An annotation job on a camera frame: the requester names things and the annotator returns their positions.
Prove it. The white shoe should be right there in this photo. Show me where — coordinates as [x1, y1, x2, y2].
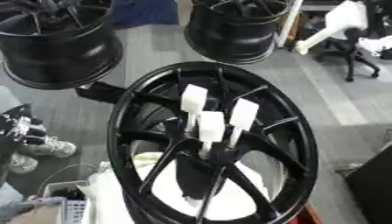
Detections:
[17, 136, 79, 159]
[7, 152, 40, 175]

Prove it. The black wheel rim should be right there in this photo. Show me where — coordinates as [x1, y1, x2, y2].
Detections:
[0, 0, 124, 90]
[184, 0, 296, 66]

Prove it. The white plastic bag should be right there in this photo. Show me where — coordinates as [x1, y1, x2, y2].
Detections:
[74, 151, 273, 224]

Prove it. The white box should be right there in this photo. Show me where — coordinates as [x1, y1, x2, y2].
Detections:
[39, 179, 92, 224]

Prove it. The black spoked wheel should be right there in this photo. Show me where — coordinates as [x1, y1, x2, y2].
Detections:
[105, 60, 320, 224]

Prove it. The white angled part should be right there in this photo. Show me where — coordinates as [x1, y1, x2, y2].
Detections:
[294, 0, 371, 56]

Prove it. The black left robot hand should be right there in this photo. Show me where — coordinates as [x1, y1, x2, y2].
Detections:
[0, 103, 51, 146]

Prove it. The black panel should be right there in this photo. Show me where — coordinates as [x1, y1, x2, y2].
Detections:
[344, 144, 392, 224]

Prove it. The black office chair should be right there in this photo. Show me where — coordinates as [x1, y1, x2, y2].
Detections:
[313, 27, 383, 83]

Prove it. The black wheel stand bracket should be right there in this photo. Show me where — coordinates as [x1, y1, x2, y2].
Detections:
[73, 80, 129, 104]

